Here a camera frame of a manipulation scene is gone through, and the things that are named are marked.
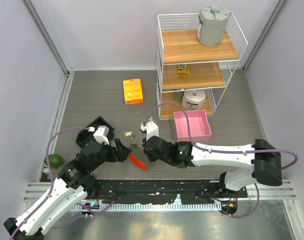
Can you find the orange cardboard box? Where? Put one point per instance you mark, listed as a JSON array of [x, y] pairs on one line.
[[133, 93]]

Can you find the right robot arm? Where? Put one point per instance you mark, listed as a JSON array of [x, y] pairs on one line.
[[253, 163]]

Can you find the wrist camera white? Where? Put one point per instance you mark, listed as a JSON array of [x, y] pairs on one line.
[[100, 134], [149, 128]]

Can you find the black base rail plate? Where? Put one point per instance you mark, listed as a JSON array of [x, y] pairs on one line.
[[160, 192]]

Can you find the white paper roll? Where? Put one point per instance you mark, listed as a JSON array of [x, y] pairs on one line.
[[193, 99]]

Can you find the grey can on shelf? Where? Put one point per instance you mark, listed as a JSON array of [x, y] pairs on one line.
[[178, 95]]

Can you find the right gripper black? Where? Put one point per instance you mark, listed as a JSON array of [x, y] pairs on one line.
[[151, 157]]

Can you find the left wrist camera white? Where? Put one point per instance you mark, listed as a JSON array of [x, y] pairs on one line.
[[100, 134]]

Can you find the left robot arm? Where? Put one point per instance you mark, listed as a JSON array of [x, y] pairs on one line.
[[74, 183]]

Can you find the metal keyring holder red grip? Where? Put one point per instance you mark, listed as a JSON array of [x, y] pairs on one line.
[[140, 159]]

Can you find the grey wrapped paper roll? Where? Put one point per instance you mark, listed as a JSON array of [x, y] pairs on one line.
[[212, 24]]

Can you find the yellow snack packet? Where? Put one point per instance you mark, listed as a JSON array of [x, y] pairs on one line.
[[183, 69]]

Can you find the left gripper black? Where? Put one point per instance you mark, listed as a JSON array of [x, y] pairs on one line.
[[123, 151]]

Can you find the white slotted cable duct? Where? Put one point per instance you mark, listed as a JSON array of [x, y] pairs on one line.
[[174, 207]]

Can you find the pink open box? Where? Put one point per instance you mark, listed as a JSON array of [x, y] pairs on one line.
[[199, 126]]

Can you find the yellow tag key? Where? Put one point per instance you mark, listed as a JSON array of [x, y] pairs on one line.
[[129, 134]]

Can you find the black plastic bin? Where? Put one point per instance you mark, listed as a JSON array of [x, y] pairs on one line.
[[85, 136]]

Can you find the green lime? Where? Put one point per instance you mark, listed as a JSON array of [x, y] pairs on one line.
[[55, 160]]

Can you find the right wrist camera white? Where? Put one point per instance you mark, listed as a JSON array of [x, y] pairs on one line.
[[149, 128]]

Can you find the white wire shelf rack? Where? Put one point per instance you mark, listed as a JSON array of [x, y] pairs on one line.
[[211, 67]]

